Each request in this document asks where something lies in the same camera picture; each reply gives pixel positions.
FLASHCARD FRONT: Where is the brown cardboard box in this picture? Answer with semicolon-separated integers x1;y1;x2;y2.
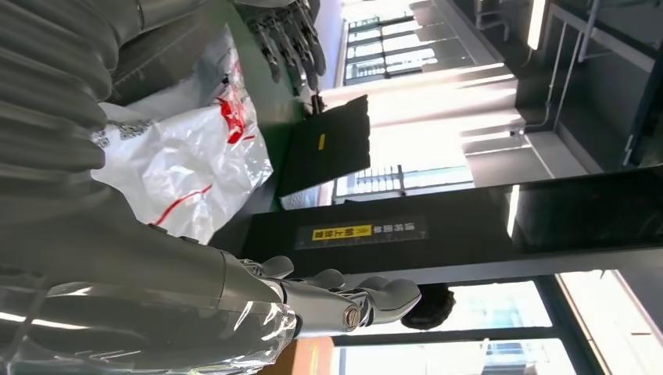
257;336;338;375

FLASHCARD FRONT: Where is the black inbound scanner machine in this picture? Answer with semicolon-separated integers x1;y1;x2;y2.
106;20;663;287

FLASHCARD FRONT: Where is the clear plastic film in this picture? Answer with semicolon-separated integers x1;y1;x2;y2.
0;281;300;375

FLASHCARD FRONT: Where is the black open laptop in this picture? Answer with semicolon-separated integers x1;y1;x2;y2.
277;95;371;198

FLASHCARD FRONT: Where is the ceiling strip light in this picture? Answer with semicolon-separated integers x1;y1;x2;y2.
527;0;548;52

